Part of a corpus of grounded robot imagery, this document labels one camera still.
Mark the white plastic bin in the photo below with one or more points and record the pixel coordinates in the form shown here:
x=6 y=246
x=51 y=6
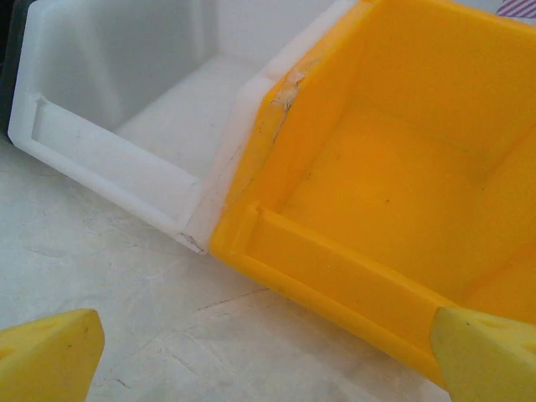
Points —
x=125 y=84

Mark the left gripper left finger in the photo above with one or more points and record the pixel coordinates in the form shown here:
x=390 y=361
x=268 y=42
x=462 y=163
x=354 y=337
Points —
x=46 y=360

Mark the yellow plastic bin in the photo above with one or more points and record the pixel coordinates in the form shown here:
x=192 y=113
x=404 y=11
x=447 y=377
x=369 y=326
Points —
x=377 y=167

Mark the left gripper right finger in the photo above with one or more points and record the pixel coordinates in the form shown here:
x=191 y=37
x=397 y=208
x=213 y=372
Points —
x=490 y=360

